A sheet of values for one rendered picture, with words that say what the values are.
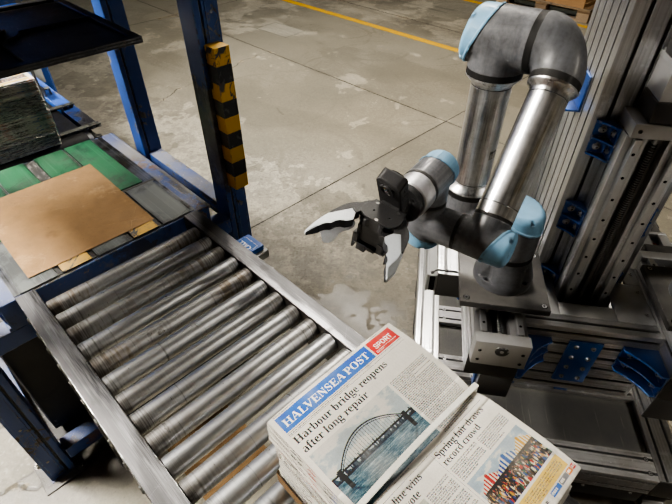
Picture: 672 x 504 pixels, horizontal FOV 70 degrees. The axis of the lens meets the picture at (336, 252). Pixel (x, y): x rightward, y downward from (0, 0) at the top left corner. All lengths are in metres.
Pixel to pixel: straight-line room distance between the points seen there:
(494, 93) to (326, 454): 0.77
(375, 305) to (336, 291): 0.21
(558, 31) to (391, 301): 1.60
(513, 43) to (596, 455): 1.30
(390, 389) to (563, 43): 0.68
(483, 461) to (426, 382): 0.15
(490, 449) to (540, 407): 1.10
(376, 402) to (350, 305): 1.54
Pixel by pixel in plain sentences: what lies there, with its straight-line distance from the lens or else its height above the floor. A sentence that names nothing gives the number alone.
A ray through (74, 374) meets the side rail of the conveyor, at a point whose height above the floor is 0.80.
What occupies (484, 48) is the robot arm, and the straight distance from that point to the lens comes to 1.06.
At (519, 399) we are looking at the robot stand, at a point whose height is 0.21.
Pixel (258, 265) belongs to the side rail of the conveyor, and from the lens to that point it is 1.36.
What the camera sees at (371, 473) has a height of 1.03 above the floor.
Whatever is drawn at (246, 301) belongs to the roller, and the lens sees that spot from 1.29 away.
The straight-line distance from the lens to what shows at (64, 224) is 1.70.
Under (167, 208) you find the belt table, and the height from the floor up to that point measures 0.80.
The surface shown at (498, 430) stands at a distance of 0.82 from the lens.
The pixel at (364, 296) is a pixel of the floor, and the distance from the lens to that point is 2.36.
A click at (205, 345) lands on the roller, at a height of 0.80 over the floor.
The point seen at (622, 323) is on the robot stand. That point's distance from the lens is 1.50.
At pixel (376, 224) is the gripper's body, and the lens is 0.78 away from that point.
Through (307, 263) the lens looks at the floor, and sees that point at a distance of 2.53.
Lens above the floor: 1.72
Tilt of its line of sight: 41 degrees down
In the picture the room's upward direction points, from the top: straight up
